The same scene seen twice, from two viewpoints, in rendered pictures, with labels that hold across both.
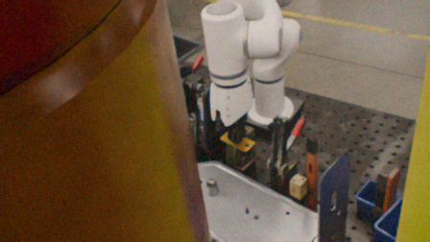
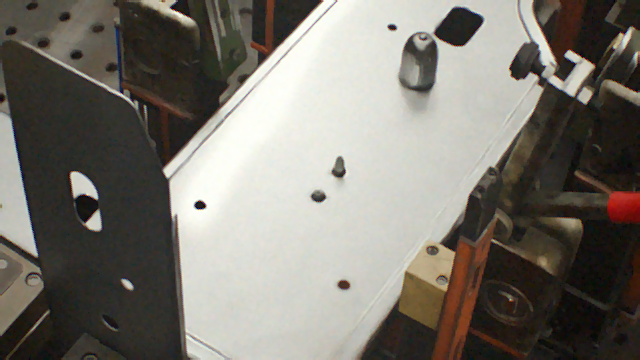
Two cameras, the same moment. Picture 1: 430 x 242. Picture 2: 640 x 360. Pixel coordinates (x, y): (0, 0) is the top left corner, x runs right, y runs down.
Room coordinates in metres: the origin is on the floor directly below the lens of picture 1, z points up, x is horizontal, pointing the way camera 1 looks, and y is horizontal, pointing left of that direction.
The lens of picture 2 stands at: (0.67, -0.68, 1.82)
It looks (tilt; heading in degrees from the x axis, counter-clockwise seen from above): 51 degrees down; 72
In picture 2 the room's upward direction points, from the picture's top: 4 degrees clockwise
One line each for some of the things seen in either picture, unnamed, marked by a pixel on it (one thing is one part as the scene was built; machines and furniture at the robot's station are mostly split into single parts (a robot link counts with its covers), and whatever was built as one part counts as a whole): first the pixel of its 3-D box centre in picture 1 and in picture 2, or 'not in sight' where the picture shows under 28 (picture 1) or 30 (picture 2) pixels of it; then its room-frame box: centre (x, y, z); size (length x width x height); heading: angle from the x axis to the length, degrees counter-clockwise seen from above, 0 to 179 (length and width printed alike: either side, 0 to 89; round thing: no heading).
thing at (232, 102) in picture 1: (231, 94); not in sight; (0.90, -0.05, 1.39); 0.10 x 0.07 x 0.11; 133
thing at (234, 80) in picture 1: (229, 70); not in sight; (0.90, -0.05, 1.45); 0.09 x 0.08 x 0.03; 133
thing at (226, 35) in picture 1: (226, 37); not in sight; (0.89, -0.05, 1.53); 0.09 x 0.08 x 0.13; 74
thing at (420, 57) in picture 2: (212, 187); (419, 62); (0.98, 0.04, 1.02); 0.03 x 0.03 x 0.07
